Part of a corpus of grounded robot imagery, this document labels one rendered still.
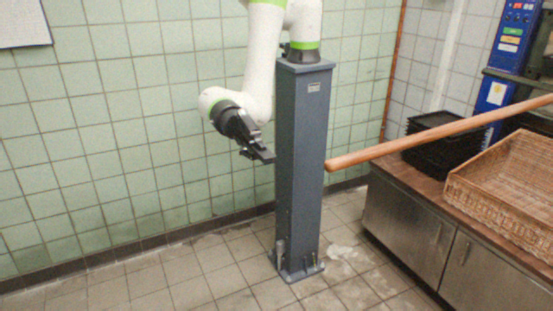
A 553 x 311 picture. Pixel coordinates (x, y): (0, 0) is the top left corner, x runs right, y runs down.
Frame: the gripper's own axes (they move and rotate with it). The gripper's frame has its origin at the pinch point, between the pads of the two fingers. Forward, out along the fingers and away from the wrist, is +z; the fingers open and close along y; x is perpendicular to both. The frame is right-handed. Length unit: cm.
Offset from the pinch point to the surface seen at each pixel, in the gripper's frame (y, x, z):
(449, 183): 52, -104, -25
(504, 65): 8, -152, -46
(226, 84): 21, -32, -122
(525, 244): 59, -106, 11
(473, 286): 90, -100, 2
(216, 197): 95, -20, -122
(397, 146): 0.6, -30.1, 9.2
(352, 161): 1.1, -16.6, 10.1
